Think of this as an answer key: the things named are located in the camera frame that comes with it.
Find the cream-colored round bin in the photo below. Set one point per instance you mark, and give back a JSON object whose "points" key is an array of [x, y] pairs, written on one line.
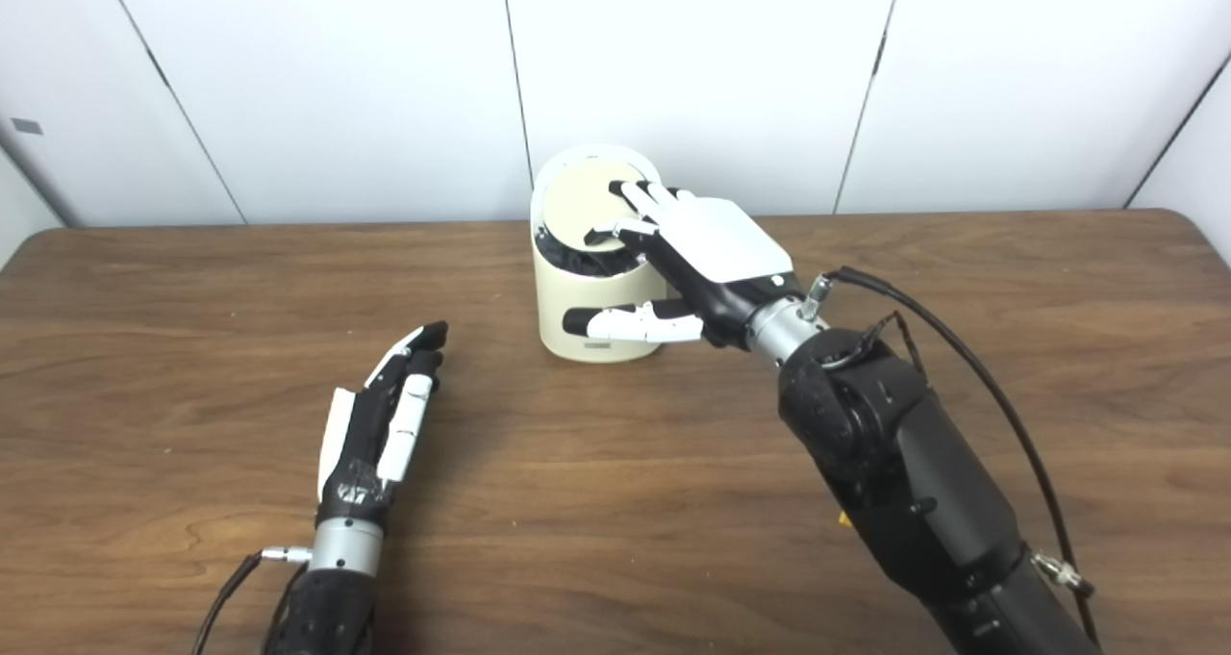
{"points": [[596, 289]]}

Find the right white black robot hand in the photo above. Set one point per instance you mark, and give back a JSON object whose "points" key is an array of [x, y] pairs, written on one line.
{"points": [[721, 251]]}

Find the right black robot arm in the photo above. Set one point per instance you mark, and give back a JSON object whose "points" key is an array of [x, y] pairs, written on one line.
{"points": [[914, 482]]}

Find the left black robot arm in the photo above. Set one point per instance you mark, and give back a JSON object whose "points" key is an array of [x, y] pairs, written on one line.
{"points": [[332, 597]]}

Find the round cream bin lid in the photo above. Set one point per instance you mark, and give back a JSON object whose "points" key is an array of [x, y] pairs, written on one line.
{"points": [[577, 203]]}

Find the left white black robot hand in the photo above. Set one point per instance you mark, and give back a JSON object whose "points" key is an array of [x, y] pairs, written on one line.
{"points": [[361, 443]]}

